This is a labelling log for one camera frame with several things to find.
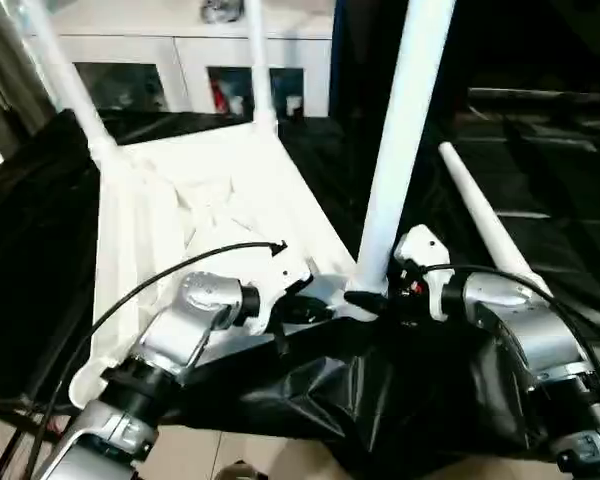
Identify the white plastic table leg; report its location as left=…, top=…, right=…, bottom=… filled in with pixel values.
left=242, top=0, right=280, bottom=137
left=22, top=0, right=120, bottom=162
left=437, top=141, right=554, bottom=297
left=343, top=0, right=459, bottom=297

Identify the white plastic table top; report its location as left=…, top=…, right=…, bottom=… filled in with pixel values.
left=67, top=121, right=382, bottom=409

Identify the black mat cloth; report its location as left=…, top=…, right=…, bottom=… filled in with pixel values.
left=0, top=107, right=600, bottom=476

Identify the grey metal bar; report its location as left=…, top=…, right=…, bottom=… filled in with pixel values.
left=467, top=86, right=600, bottom=106

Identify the white glass-door cabinet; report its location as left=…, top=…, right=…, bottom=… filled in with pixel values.
left=44, top=0, right=337, bottom=119

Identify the grey bundle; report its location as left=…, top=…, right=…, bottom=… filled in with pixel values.
left=201, top=0, right=244, bottom=25

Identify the grey curtain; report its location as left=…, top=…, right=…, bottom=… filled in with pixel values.
left=0, top=0, right=61, bottom=169

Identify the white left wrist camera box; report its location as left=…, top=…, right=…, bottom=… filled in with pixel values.
left=251, top=243, right=315, bottom=337

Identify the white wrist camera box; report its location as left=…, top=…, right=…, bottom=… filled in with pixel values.
left=251, top=243, right=315, bottom=337
left=391, top=223, right=456, bottom=322

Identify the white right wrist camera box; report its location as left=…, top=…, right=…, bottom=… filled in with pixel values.
left=391, top=223, right=456, bottom=322

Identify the black folding table frame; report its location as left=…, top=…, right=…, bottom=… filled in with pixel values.
left=0, top=399, right=71, bottom=480

